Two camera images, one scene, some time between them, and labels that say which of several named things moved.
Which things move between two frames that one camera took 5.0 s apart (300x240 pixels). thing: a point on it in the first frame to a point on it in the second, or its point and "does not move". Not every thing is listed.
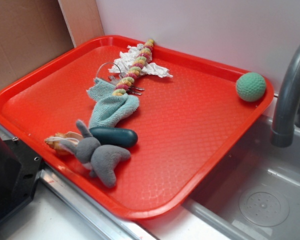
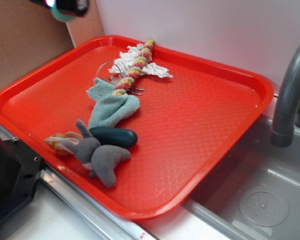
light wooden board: (83, 19) does not move
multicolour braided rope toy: (128, 80) does not move
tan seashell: (69, 136) does not move
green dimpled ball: (250, 86) to (61, 16)
